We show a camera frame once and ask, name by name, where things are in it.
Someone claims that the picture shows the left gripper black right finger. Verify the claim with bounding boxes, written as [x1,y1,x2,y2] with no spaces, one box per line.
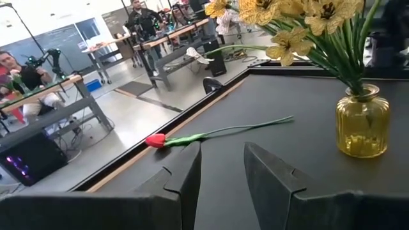
[243,141,409,230]

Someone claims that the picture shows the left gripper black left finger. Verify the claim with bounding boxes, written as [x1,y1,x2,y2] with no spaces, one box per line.
[0,141,203,230]

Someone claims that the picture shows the red artificial tulip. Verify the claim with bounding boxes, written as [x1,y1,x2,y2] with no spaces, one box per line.
[145,115,295,149]

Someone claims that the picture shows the yellow artificial flower bunch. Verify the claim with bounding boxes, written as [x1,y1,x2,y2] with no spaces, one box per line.
[204,0,383,96]

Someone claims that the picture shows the yellow ribbed glass vase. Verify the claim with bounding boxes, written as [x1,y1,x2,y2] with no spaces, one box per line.
[335,83,391,159]

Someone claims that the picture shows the black table mat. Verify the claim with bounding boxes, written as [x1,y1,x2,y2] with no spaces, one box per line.
[95,73,409,230]

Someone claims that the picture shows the dark floor mat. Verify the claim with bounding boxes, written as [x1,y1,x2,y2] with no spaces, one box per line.
[114,80,157,98]

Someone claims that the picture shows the black edge clamp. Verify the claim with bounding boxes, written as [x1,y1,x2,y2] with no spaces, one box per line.
[203,76,224,95]

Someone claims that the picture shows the blue bin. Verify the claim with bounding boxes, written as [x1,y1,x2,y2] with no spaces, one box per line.
[84,79,102,93]

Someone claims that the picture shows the black computer tower purple light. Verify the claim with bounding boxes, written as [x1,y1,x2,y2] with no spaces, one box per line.
[0,132,68,187]

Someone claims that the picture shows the wooden top workbench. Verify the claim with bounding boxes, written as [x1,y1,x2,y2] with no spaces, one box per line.
[81,33,135,86]
[0,73,114,141]
[132,18,212,92]

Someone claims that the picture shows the seated person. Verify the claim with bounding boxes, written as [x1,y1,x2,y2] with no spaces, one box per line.
[0,50,63,118]

